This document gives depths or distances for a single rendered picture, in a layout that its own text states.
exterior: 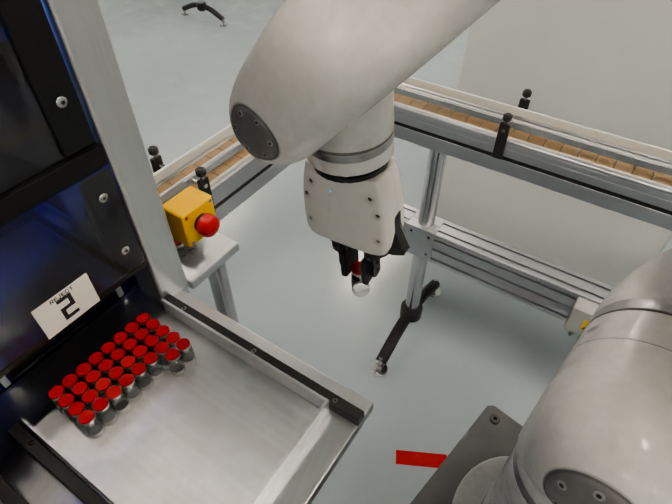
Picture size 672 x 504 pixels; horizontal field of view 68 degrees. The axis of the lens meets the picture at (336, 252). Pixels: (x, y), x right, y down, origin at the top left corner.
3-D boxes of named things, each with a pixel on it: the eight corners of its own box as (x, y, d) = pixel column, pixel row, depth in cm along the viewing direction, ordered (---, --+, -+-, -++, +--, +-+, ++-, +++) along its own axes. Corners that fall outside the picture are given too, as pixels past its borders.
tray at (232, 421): (30, 430, 71) (20, 418, 69) (167, 311, 87) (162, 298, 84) (204, 585, 58) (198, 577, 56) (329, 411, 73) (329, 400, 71)
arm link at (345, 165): (281, 140, 46) (286, 166, 48) (366, 164, 42) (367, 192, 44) (329, 95, 50) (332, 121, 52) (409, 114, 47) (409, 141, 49)
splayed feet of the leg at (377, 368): (365, 370, 179) (367, 348, 169) (427, 283, 208) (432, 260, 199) (385, 381, 176) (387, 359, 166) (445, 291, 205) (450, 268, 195)
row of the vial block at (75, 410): (76, 425, 72) (63, 410, 68) (169, 339, 82) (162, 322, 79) (85, 433, 71) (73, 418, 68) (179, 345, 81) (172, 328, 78)
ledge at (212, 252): (142, 259, 98) (140, 253, 97) (190, 223, 106) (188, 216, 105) (193, 289, 93) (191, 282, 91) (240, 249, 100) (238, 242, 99)
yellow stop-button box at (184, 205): (161, 233, 89) (151, 202, 84) (190, 211, 93) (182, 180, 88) (192, 249, 86) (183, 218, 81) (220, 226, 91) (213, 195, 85)
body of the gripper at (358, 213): (283, 155, 48) (300, 237, 56) (378, 184, 43) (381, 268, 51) (325, 115, 52) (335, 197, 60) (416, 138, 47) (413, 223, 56)
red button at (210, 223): (192, 235, 87) (187, 217, 84) (208, 222, 89) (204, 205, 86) (208, 243, 85) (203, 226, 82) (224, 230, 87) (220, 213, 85)
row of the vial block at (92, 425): (86, 433, 71) (74, 418, 68) (179, 345, 81) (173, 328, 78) (96, 442, 70) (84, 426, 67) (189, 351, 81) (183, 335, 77)
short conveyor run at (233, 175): (159, 278, 97) (136, 217, 86) (107, 247, 103) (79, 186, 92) (348, 124, 138) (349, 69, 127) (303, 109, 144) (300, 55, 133)
